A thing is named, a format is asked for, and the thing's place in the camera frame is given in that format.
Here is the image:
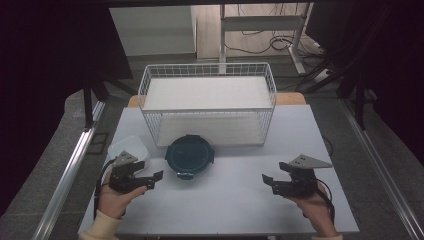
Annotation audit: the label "person's right hand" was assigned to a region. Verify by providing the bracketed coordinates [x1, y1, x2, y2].
[285, 181, 338, 236]

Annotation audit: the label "white wire shelf rack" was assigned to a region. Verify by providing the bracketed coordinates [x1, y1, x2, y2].
[137, 62, 278, 149]

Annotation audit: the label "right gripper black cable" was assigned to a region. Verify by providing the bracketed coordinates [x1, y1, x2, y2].
[314, 185, 336, 225]

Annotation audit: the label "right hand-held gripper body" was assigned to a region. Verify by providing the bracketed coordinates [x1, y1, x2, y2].
[271, 153, 334, 199]

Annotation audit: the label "person's left hand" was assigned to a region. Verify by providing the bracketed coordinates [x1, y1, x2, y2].
[97, 173, 148, 220]

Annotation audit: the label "wooden table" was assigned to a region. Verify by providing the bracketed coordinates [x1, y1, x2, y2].
[127, 92, 307, 109]

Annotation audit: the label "black curtain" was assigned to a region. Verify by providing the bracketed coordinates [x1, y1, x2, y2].
[0, 0, 135, 217]
[304, 0, 424, 168]

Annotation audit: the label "white metal desk frame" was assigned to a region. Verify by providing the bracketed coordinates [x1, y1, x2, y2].
[218, 2, 315, 75]

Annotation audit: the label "white power strip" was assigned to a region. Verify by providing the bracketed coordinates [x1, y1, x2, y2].
[312, 67, 332, 83]

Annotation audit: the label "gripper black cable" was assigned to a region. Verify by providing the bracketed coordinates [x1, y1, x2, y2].
[314, 185, 336, 225]
[93, 159, 116, 220]

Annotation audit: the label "round container dark blue lid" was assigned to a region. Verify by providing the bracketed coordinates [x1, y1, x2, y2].
[164, 133, 216, 181]

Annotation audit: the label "black cables on floor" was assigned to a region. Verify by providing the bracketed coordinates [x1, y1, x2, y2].
[223, 3, 327, 58]

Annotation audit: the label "black metal stand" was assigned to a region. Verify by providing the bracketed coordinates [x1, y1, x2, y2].
[294, 58, 368, 131]
[82, 77, 138, 132]

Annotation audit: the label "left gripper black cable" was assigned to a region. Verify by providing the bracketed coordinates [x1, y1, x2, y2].
[93, 159, 116, 220]

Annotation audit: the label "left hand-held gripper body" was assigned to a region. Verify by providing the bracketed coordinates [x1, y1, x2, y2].
[108, 150, 148, 195]

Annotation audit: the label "thin black cable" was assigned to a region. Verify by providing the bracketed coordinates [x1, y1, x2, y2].
[321, 135, 335, 158]

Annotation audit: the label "white rectangular plastic container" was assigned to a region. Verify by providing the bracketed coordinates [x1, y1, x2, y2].
[106, 134, 150, 170]

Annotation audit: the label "grey cabinet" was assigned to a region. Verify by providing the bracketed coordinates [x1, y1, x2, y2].
[108, 5, 198, 58]

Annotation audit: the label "aluminium rail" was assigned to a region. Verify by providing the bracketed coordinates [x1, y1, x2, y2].
[339, 98, 424, 240]
[31, 100, 107, 240]

